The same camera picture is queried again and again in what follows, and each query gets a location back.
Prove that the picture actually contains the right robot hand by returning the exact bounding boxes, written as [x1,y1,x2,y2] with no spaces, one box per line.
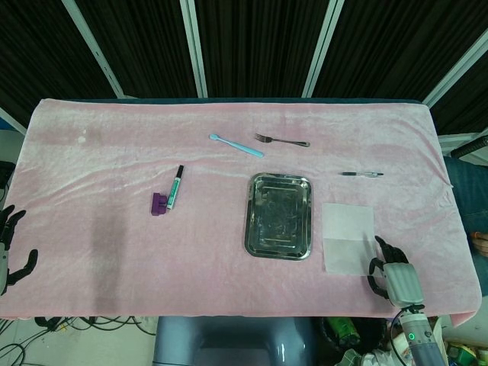
[366,235,425,307]

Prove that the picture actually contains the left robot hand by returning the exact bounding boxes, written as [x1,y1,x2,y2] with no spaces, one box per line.
[0,204,40,297]

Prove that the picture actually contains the white cloth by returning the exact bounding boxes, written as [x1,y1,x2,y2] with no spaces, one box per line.
[322,202,375,277]

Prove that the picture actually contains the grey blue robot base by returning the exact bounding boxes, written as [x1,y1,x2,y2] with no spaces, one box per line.
[152,316,317,366]

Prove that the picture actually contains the person in blue jeans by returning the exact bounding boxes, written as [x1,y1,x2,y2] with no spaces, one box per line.
[444,156,488,257]

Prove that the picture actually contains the stainless steel tray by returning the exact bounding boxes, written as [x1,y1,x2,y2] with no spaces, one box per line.
[243,172,314,262]

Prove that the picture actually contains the purple plastic block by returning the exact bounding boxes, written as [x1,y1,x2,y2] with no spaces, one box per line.
[151,192,169,218]

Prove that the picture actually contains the green whiteboard marker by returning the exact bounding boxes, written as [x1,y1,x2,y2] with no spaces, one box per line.
[166,165,185,210]

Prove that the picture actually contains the metal fork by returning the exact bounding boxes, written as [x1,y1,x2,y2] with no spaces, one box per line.
[254,132,311,148]

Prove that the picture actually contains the pink velvet table cloth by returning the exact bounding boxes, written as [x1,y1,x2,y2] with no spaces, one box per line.
[0,98,482,328]

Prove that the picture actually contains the light blue toothbrush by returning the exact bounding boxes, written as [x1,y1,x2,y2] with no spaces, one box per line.
[208,133,265,159]

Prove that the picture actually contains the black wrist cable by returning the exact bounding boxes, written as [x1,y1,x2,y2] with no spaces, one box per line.
[387,307,413,366]

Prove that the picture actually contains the black floor cables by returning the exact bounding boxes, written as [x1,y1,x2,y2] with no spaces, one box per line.
[0,315,157,366]

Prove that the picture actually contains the black corrugated hose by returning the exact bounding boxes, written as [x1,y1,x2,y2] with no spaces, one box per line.
[451,136,488,159]

